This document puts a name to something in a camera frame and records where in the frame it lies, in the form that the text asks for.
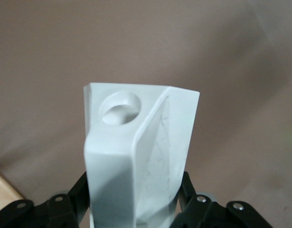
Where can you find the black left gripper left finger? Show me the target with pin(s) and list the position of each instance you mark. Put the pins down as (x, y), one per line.
(60, 211)

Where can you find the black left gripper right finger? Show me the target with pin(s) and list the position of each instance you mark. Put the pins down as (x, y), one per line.
(207, 213)

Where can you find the white faceted cup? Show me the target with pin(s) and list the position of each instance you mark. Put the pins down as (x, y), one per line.
(117, 166)

